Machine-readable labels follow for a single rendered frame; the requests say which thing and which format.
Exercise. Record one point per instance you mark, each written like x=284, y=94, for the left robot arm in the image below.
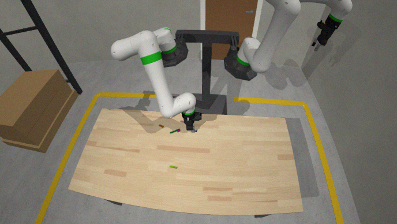
x=259, y=56

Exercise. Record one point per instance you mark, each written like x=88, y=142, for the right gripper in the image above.
x=189, y=120

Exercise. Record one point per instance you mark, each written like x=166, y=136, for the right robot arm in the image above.
x=148, y=44

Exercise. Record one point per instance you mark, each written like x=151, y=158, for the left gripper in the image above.
x=327, y=30

